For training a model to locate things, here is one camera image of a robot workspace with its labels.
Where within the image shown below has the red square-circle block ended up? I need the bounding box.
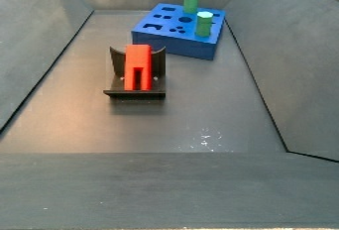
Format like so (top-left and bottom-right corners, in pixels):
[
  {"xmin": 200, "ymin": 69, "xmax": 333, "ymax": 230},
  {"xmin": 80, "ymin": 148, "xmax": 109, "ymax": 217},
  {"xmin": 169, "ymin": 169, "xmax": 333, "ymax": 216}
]
[{"xmin": 124, "ymin": 45, "xmax": 150, "ymax": 90}]

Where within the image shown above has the black curved fixture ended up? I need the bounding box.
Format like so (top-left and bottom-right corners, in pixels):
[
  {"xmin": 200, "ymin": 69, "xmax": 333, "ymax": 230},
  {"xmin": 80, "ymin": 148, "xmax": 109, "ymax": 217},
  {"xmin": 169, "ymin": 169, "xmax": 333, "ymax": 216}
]
[{"xmin": 102, "ymin": 48, "xmax": 165, "ymax": 99}]

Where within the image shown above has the green hexagonal peg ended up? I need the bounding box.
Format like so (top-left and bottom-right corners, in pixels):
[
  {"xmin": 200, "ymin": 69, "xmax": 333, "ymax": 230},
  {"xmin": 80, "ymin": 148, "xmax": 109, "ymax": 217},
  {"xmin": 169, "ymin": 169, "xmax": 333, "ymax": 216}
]
[{"xmin": 196, "ymin": 11, "xmax": 213, "ymax": 37}]

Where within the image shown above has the blue foam peg board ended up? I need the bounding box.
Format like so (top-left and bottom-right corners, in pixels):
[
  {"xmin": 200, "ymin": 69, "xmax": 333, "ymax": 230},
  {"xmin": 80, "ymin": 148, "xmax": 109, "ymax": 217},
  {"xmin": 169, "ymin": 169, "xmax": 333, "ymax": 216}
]
[{"xmin": 130, "ymin": 3, "xmax": 225, "ymax": 60}]

